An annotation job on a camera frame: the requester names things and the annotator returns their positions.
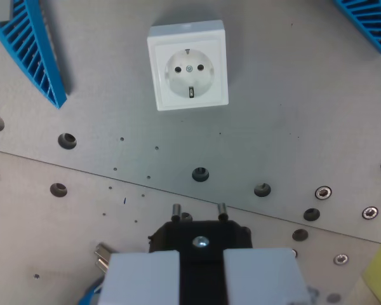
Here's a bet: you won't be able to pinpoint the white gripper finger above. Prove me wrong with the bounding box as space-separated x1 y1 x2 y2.
97 250 181 305
223 247 313 305

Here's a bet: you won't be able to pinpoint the black plug with metal pins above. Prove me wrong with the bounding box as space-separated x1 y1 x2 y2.
147 202 253 305

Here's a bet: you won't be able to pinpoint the small metal cylinder pieces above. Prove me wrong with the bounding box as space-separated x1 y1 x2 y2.
94 243 112 273

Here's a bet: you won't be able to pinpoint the blue plastic part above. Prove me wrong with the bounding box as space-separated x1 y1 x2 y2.
78 275 105 305

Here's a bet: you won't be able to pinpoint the blue ribbed plastic wedge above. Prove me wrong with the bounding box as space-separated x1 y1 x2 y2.
333 0 381 63
0 0 68 110

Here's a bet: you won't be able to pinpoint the white wall socket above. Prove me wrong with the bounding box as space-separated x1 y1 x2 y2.
146 19 230 112

